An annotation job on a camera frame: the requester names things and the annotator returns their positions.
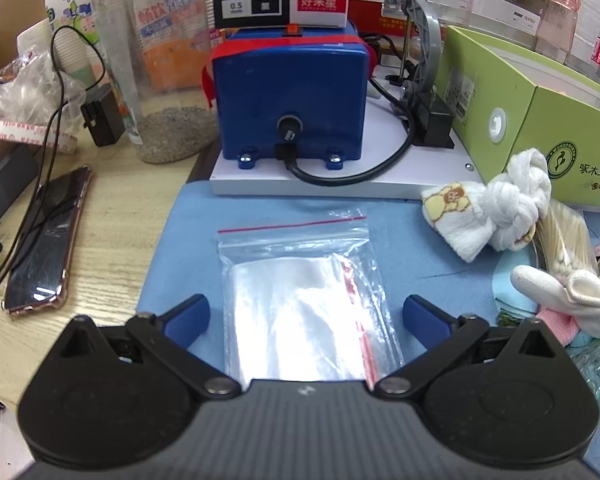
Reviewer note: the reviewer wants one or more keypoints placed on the stack of paper cups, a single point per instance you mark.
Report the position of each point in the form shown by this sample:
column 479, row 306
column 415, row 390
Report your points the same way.
column 70, row 60

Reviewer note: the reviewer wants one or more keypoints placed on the blue cloth mat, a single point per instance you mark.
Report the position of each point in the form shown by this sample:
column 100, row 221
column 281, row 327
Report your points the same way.
column 180, row 240

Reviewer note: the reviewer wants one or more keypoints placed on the pink cloth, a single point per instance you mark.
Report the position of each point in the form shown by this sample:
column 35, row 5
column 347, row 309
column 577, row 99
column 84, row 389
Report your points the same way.
column 557, row 325

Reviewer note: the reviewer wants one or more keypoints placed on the knotted white towel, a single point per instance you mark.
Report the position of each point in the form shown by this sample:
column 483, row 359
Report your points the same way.
column 500, row 205

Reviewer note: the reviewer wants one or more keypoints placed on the black block mount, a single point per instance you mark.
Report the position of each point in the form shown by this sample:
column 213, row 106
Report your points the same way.
column 432, row 120

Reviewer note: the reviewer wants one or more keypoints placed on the green cardboard box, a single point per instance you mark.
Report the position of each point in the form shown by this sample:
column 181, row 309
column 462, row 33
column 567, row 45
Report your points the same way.
column 540, row 125

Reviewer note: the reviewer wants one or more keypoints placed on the black and white pen box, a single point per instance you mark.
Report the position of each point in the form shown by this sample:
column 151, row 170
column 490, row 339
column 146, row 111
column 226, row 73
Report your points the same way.
column 280, row 2

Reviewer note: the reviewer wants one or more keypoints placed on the pink tinted plastic jar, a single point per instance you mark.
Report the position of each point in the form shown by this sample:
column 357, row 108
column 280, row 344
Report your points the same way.
column 557, row 25

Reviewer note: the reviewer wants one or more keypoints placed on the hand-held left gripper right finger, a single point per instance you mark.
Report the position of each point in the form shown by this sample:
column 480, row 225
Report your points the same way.
column 425, row 317

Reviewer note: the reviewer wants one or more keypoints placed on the grey metal lever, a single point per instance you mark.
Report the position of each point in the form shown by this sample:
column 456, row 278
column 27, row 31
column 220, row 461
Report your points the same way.
column 420, row 40

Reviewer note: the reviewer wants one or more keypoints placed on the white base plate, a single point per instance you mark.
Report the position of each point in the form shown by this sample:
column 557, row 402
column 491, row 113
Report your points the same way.
column 430, row 170

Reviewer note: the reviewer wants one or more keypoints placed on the white cotton glove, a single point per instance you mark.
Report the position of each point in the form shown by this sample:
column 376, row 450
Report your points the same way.
column 565, row 292

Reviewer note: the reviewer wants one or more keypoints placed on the pack of cotton swabs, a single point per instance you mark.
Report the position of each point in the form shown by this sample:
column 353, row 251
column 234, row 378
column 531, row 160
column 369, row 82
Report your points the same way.
column 565, row 240

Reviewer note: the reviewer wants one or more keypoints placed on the smartphone in clear case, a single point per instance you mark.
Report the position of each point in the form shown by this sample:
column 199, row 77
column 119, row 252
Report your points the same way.
column 45, row 250

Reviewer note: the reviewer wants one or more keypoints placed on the crumpled clear plastic bag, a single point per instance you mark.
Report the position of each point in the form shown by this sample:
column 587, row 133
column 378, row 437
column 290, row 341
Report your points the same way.
column 27, row 85

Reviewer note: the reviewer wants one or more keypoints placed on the clear bubble wrap bag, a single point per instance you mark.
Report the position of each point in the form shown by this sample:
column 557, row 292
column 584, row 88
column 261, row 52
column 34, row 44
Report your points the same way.
column 597, row 375

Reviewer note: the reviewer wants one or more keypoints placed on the black flat device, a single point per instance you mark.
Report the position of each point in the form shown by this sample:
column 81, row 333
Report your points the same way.
column 0, row 185

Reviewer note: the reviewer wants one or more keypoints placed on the white printed tape roll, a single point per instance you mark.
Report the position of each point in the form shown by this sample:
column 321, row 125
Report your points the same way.
column 25, row 135

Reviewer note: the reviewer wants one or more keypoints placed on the light blue cloth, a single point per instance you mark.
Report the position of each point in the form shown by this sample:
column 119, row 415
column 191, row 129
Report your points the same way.
column 515, row 285

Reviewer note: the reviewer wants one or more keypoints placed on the black power adapter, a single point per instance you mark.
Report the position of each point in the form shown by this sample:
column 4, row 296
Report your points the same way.
column 102, row 117

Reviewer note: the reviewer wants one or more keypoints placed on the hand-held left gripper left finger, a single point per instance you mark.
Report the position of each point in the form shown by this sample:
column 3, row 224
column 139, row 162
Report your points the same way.
column 187, row 317

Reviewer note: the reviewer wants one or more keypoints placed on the blue machine box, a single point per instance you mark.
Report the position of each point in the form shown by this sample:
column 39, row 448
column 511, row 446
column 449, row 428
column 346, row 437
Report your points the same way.
column 290, row 80

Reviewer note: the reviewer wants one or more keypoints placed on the clear plastic jar with grit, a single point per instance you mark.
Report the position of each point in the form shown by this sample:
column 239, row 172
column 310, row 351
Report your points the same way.
column 165, row 90

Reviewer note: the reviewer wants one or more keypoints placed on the clear zip bag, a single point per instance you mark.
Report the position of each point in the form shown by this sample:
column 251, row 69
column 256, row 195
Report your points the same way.
column 300, row 305

